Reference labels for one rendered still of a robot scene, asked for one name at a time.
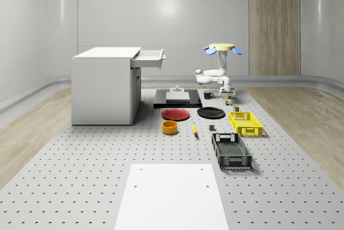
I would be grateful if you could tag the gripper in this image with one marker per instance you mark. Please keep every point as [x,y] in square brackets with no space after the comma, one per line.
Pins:
[228,92]

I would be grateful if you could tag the puzzle cube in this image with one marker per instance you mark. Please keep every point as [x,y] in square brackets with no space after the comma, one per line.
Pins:
[228,102]

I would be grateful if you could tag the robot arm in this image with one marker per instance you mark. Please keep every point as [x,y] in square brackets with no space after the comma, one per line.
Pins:
[222,63]

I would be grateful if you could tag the flat-sided can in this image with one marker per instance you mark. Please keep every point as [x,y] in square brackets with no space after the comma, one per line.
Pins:
[236,108]

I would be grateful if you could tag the black mug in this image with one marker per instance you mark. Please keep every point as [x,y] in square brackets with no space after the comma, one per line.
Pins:
[207,95]

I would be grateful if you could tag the black plate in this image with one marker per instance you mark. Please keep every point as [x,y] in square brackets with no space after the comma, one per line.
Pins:
[211,113]

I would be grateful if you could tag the yellow basket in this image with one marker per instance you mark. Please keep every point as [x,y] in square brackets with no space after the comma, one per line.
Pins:
[246,123]

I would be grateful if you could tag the grey cube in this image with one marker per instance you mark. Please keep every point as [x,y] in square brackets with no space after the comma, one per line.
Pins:
[212,128]

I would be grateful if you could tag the drone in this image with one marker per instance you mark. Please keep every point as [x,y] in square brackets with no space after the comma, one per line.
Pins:
[221,46]

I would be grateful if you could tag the banana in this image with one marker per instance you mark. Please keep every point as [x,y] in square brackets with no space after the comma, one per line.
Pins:
[195,130]

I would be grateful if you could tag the red plate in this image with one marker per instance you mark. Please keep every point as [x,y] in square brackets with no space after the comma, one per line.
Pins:
[175,114]

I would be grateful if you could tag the dark grey basket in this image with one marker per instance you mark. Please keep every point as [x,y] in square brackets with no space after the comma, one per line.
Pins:
[232,153]

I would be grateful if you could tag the yellow bowl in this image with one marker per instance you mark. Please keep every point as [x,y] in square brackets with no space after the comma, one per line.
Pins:
[170,128]

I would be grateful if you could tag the white drawer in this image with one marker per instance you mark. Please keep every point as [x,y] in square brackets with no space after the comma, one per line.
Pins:
[147,59]

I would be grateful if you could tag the white board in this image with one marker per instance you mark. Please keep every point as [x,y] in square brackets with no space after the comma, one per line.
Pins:
[172,197]

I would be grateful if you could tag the white cabinet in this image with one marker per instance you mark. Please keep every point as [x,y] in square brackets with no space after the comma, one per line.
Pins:
[102,90]

